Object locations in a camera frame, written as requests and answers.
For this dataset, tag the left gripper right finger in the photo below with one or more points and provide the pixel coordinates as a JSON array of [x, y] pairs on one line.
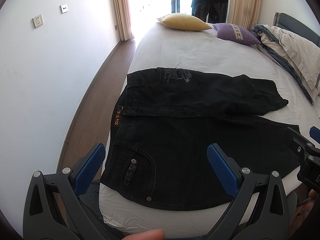
[[270, 216]]

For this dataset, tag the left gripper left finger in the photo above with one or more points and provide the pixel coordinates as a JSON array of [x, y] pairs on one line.
[[42, 218]]

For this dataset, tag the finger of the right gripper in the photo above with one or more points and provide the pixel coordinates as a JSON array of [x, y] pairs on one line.
[[314, 133], [298, 143]]

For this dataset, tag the black denim pants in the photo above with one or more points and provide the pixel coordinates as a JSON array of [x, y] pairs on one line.
[[166, 118]]

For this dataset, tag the person right hand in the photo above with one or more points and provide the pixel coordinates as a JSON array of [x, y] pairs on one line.
[[306, 207]]

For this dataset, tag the person left hand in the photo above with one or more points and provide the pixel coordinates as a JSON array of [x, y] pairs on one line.
[[157, 234]]

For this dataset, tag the beige grey folded duvet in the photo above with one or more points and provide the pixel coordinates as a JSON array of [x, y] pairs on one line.
[[295, 54]]

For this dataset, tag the dark grey headboard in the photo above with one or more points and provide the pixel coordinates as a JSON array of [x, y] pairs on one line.
[[287, 22]]

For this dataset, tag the purple pillow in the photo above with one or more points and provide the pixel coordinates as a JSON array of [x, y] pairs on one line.
[[235, 33]]

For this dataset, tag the beige right curtain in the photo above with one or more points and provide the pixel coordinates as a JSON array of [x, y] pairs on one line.
[[244, 13]]

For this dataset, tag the beige curtain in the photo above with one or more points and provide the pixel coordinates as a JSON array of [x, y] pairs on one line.
[[244, 13], [122, 12]]

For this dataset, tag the black clothes on chair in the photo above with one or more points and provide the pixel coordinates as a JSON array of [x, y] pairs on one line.
[[208, 10]]

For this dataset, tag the white bed sheet mattress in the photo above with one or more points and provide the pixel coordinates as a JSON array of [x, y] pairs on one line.
[[203, 52]]

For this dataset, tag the yellow pillow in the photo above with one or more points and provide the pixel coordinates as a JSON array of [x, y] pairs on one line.
[[183, 22]]

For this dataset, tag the beige left curtain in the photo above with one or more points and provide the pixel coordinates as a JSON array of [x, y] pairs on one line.
[[122, 12]]

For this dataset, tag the white wall socket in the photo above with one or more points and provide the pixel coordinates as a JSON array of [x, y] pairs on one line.
[[38, 21]]

